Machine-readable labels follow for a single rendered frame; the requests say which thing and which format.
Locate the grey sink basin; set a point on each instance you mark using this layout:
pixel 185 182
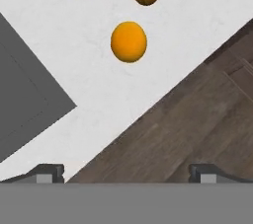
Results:
pixel 23 93

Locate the orange fruit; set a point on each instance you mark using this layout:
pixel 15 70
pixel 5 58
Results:
pixel 128 41

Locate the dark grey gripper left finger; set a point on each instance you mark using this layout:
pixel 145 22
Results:
pixel 49 171

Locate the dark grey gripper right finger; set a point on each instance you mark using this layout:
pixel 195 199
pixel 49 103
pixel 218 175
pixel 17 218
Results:
pixel 203 170

